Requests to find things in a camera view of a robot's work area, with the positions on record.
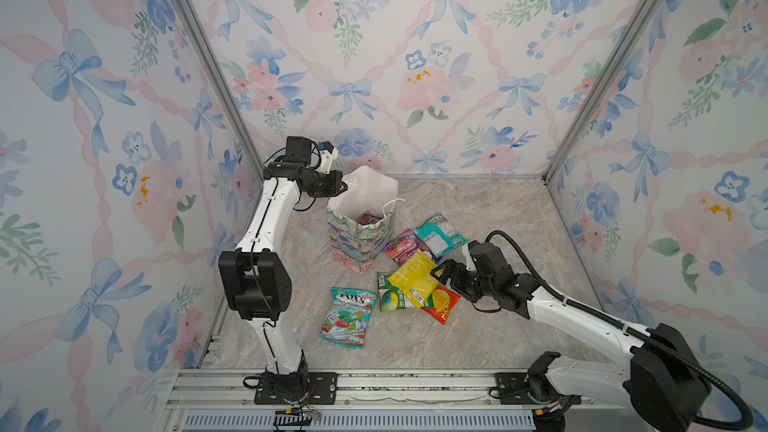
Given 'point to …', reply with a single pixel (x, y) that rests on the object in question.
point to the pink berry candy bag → (401, 247)
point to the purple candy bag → (368, 219)
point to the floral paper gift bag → (370, 191)
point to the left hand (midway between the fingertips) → (347, 183)
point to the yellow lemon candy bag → (414, 278)
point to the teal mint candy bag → (439, 236)
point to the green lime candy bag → (390, 297)
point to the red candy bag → (441, 302)
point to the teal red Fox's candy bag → (347, 318)
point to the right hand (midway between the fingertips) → (437, 277)
